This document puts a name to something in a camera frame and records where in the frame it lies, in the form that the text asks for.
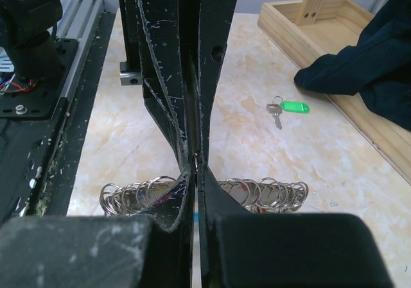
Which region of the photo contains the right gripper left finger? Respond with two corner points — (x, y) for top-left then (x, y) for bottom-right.
(1, 167), (195, 287)

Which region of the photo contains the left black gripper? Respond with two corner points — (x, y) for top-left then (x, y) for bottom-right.
(116, 0), (242, 170)

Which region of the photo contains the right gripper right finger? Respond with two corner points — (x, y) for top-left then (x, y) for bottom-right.
(196, 164), (393, 287)

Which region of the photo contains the large keyring with blue handle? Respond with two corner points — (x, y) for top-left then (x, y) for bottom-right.
(99, 175), (309, 216)

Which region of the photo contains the wooden clothes rack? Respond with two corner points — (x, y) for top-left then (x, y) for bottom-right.
(258, 0), (410, 182)

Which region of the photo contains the green tag key left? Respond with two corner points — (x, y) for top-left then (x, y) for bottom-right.
(266, 96), (310, 130)

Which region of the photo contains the dark navy garment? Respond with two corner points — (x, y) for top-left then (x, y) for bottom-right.
(294, 0), (410, 130)

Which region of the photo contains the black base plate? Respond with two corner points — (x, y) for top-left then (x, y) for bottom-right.
(1, 13), (116, 224)

